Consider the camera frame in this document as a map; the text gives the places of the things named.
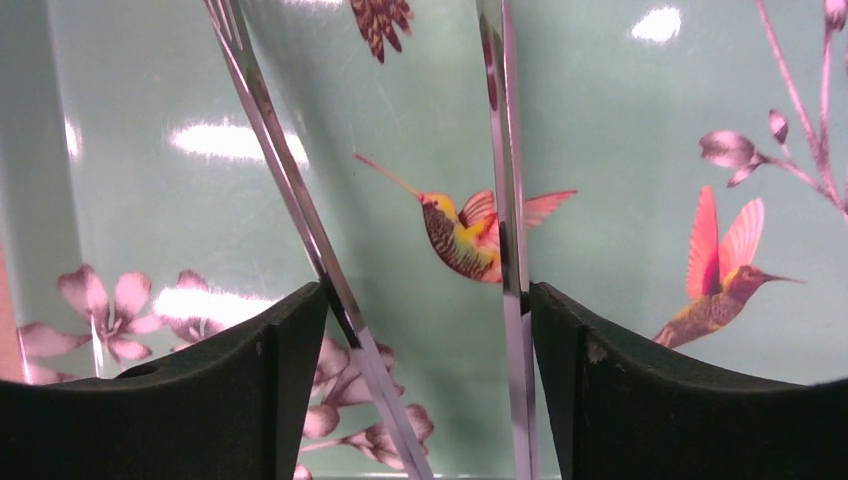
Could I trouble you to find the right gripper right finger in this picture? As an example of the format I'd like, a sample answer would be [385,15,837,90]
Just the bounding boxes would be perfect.
[529,283,847,479]

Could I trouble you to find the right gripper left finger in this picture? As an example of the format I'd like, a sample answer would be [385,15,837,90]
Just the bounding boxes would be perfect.
[1,283,328,480]

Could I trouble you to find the metal serving tongs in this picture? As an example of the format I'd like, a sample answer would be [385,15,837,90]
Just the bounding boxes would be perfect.
[205,1,540,479]

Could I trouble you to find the green floral tray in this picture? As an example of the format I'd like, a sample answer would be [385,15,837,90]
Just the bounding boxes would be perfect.
[1,1,847,479]

